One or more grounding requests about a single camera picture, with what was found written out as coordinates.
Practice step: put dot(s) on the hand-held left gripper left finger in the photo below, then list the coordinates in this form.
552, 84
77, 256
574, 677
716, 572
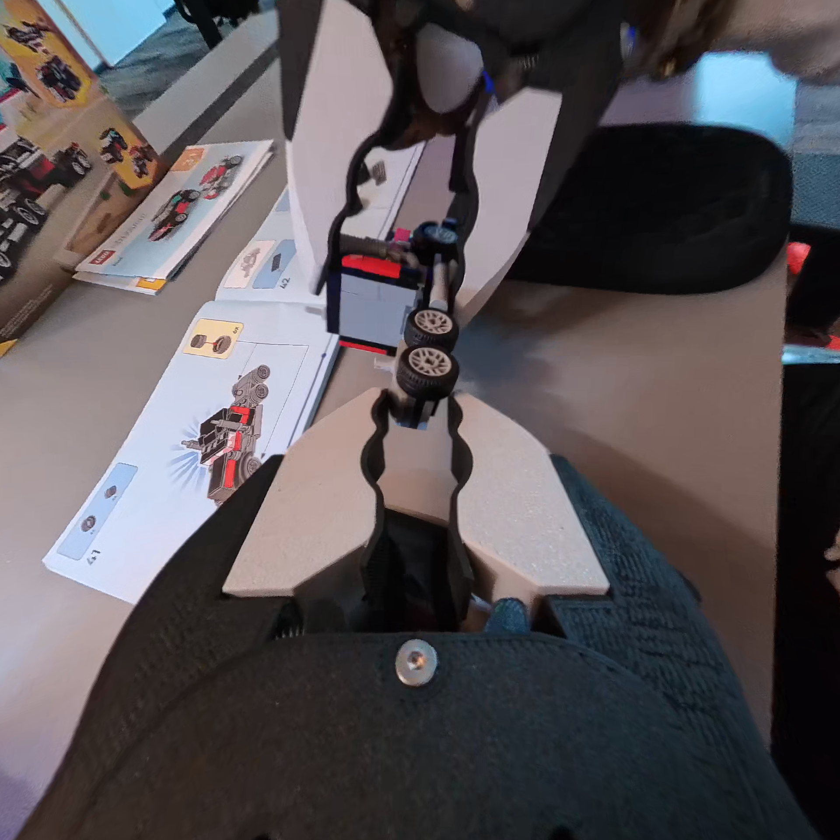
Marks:
309, 525

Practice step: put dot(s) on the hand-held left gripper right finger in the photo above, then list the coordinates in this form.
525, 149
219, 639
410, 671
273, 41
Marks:
525, 525

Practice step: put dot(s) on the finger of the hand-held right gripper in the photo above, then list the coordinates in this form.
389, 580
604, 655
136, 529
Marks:
512, 184
315, 131

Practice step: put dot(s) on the small lego wheel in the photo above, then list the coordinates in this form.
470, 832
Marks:
433, 322
429, 368

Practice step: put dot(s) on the red black lego vehicle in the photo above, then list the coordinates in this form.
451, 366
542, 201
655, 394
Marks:
374, 295

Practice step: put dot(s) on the open lego instruction booklet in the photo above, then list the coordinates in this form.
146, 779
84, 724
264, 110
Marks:
158, 473

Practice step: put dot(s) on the closed lego instruction booklet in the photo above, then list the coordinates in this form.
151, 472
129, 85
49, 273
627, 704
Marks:
171, 217

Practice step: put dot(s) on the lego set box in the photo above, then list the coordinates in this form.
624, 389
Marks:
53, 158

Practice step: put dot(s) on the person's right hand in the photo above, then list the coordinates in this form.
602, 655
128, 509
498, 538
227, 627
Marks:
683, 33

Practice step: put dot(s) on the black quilted pad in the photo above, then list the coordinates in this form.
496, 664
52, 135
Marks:
670, 210

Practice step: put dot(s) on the orange plastic object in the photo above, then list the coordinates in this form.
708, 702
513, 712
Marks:
807, 344

